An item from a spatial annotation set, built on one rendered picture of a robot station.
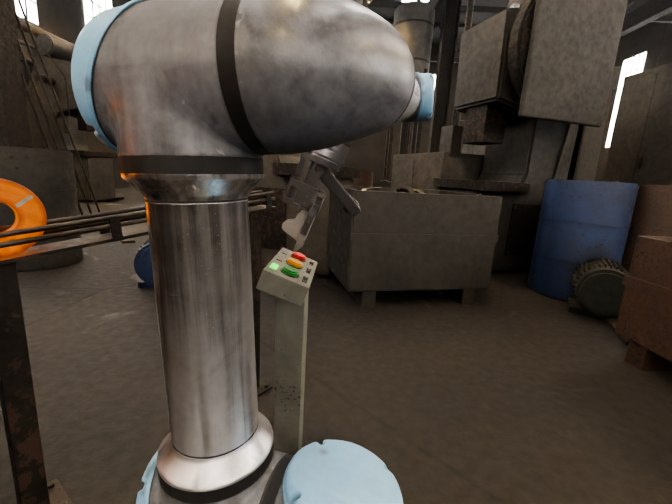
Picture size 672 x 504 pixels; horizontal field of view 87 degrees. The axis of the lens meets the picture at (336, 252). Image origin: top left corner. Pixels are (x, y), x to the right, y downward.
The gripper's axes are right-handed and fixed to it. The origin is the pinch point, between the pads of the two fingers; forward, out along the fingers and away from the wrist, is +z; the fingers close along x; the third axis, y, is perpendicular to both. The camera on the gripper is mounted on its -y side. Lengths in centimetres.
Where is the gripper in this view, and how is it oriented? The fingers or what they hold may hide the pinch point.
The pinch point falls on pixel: (299, 247)
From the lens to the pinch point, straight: 81.1
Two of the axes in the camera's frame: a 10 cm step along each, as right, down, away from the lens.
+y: -9.2, -3.9, -0.6
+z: -4.0, 8.9, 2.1
